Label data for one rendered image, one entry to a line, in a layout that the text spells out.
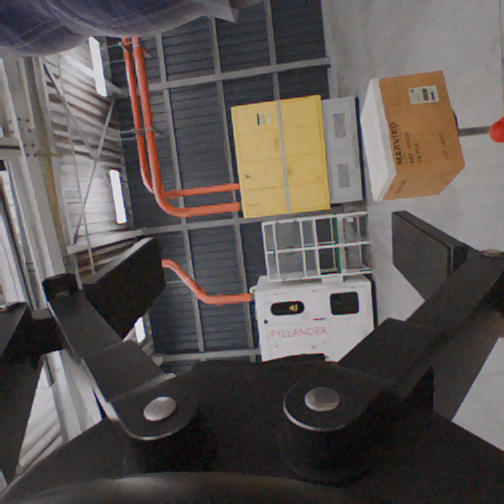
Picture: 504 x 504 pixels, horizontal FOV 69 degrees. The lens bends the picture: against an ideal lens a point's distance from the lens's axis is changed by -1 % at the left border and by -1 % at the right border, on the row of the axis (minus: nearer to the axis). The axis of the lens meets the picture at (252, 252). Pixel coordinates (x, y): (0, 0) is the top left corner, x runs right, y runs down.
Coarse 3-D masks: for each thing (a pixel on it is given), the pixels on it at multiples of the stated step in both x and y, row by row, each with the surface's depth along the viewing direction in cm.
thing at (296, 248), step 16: (272, 224) 751; (288, 224) 748; (304, 224) 745; (320, 224) 800; (272, 240) 756; (288, 240) 753; (304, 240) 750; (320, 240) 805; (352, 240) 797; (272, 256) 761; (288, 256) 758; (304, 256) 753; (320, 256) 811; (272, 272) 766; (288, 272) 763; (304, 272) 759; (352, 272) 750; (368, 272) 746
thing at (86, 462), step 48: (192, 384) 8; (240, 384) 8; (288, 384) 7; (96, 432) 7; (240, 432) 6; (384, 432) 6; (432, 432) 6; (48, 480) 6; (96, 480) 3; (144, 480) 2; (192, 480) 2; (240, 480) 2; (288, 480) 3; (336, 480) 5; (384, 480) 5; (432, 480) 5; (480, 480) 5
